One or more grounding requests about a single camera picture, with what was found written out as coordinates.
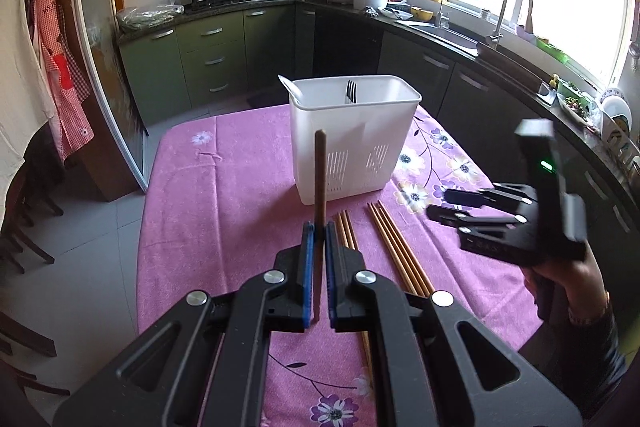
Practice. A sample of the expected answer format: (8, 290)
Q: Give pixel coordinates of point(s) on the clear plastic bag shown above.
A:
(150, 17)

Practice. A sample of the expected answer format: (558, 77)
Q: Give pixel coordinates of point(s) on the white spoon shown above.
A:
(289, 86)

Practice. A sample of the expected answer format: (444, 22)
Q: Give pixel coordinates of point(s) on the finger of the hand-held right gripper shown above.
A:
(462, 198)
(447, 216)

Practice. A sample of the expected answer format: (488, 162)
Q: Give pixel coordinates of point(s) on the yellow bowl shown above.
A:
(422, 14)

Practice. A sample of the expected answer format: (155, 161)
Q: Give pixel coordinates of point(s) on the person's right hand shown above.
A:
(582, 287)

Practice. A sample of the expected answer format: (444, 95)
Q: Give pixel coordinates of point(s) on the glass sliding door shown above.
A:
(105, 57)

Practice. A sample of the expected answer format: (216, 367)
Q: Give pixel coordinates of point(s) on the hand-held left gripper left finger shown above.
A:
(308, 267)

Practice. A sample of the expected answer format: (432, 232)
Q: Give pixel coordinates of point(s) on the green tray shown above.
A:
(552, 49)

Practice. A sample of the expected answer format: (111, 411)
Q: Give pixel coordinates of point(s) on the brown wooden chopstick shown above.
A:
(339, 229)
(400, 247)
(395, 247)
(389, 247)
(350, 229)
(405, 247)
(344, 229)
(320, 177)

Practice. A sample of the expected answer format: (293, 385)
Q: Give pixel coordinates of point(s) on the purple floral tablecloth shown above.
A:
(225, 207)

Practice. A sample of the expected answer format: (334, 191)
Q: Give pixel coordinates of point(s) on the steel kitchen sink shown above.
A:
(440, 34)

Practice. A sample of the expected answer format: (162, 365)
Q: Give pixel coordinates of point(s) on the metal dish rack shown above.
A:
(622, 147)

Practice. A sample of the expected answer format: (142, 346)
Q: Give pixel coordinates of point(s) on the small steel faucet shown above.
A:
(440, 7)

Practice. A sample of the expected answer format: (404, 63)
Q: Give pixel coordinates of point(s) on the person's right forearm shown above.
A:
(585, 362)

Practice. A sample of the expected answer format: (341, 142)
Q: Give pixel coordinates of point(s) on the green base cabinets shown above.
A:
(165, 72)

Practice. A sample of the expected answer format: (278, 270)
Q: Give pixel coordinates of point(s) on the white and yellow plate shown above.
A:
(617, 109)

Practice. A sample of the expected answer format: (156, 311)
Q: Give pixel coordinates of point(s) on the white plastic utensil basket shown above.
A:
(340, 127)

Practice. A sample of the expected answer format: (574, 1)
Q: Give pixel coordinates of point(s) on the black gas stove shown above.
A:
(230, 0)

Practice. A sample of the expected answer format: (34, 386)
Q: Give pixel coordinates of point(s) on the dark wooden chair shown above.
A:
(25, 337)
(25, 227)

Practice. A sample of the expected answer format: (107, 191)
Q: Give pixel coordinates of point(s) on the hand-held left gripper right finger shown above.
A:
(331, 267)

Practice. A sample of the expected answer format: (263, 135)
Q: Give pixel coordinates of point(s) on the tall steel kitchen faucet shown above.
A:
(502, 7)

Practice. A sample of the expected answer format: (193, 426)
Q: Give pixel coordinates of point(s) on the white hanging cloth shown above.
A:
(20, 82)

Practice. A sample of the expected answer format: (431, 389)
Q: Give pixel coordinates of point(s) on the plate of food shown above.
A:
(575, 107)

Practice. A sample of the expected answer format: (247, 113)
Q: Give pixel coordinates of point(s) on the red checked apron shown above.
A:
(60, 72)

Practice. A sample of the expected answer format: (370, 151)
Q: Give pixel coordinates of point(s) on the dark base cabinets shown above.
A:
(480, 107)

